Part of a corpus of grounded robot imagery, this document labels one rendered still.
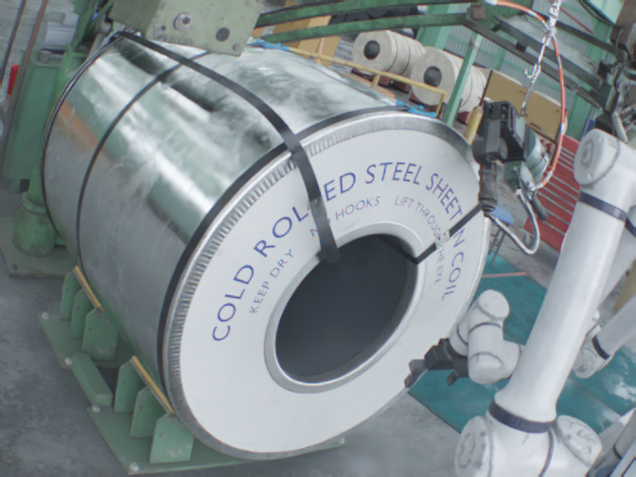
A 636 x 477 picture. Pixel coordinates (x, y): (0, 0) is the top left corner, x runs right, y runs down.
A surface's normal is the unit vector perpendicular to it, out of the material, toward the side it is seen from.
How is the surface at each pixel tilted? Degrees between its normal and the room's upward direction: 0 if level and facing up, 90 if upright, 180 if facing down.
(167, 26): 90
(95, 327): 90
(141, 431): 90
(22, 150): 90
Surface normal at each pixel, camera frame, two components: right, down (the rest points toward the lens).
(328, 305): -0.43, -0.51
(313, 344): 0.00, -0.82
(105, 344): 0.60, 0.46
